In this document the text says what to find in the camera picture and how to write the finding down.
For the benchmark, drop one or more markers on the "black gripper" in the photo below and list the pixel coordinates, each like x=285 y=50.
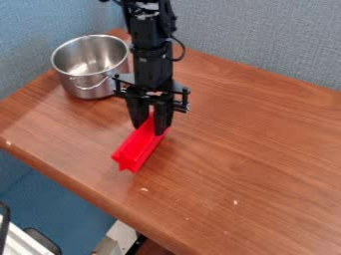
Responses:
x=151 y=83

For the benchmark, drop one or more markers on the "red star-profile block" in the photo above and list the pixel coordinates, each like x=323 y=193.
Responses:
x=136 y=148

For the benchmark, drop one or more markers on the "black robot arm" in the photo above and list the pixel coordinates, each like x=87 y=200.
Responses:
x=150 y=21

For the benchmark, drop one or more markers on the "stainless steel pot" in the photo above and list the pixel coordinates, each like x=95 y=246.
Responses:
x=85 y=62

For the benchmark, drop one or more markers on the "white appliance corner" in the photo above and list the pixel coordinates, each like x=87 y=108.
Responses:
x=21 y=244

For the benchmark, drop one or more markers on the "white table leg bracket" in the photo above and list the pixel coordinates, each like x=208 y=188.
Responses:
x=117 y=240

